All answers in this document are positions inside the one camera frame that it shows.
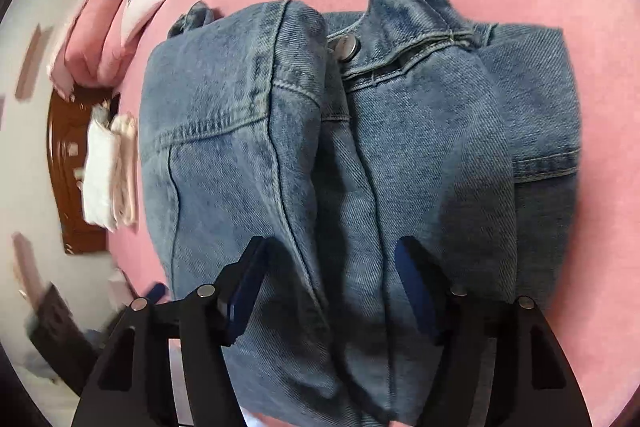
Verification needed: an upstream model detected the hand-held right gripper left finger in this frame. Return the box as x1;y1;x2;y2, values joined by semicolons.
70;235;271;427

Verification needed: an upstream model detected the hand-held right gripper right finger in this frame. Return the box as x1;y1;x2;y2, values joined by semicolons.
394;237;593;427

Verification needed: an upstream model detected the blue denim jacket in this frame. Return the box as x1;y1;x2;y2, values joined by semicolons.
139;0;582;427

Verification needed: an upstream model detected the black object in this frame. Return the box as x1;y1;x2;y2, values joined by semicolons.
27;284;101;390

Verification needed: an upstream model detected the white folded cloth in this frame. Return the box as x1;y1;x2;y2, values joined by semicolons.
81;104;138;230

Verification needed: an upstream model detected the wooden nightstand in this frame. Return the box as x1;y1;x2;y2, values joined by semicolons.
47;86;121;255

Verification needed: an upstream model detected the pink pillow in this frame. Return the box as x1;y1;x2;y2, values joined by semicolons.
47;0;146;100

